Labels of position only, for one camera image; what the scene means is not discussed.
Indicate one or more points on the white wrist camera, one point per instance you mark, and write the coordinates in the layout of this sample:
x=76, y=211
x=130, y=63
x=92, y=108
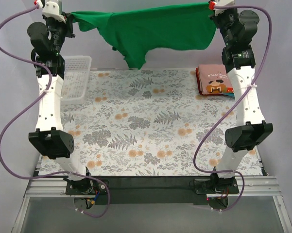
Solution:
x=51, y=8
x=220, y=3

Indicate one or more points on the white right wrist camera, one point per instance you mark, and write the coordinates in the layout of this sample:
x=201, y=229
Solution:
x=220, y=3

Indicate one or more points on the blue folded t shirt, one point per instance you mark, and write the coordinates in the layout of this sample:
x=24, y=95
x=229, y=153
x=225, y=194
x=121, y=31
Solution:
x=230, y=95

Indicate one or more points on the green t shirt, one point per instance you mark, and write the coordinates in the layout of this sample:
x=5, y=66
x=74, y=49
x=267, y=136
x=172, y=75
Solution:
x=134, y=33

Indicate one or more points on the floral table mat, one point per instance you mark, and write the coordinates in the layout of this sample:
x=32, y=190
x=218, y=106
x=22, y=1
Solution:
x=148, y=122

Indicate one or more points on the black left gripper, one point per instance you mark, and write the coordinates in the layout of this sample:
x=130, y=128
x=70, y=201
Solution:
x=69, y=25

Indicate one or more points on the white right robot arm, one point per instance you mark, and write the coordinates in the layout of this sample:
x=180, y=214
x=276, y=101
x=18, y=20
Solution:
x=237, y=30

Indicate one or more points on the aluminium rail frame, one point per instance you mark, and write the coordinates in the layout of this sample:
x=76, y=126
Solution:
x=251, y=186

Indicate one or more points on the red folded t shirt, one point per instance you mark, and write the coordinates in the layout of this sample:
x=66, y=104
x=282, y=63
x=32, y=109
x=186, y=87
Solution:
x=198, y=82

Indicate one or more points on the white plastic basket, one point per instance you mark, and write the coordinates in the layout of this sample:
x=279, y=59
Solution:
x=76, y=76

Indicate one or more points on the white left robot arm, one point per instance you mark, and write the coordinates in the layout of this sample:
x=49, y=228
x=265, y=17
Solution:
x=49, y=137

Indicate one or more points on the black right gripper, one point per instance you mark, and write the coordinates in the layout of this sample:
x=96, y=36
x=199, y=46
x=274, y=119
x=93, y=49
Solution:
x=215, y=17

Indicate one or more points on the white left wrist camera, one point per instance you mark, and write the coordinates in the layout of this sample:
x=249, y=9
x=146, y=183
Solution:
x=51, y=8

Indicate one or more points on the pink folded t shirt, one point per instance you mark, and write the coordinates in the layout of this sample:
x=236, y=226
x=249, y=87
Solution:
x=214, y=80

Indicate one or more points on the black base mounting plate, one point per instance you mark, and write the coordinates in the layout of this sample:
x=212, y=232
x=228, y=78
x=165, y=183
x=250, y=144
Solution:
x=161, y=189

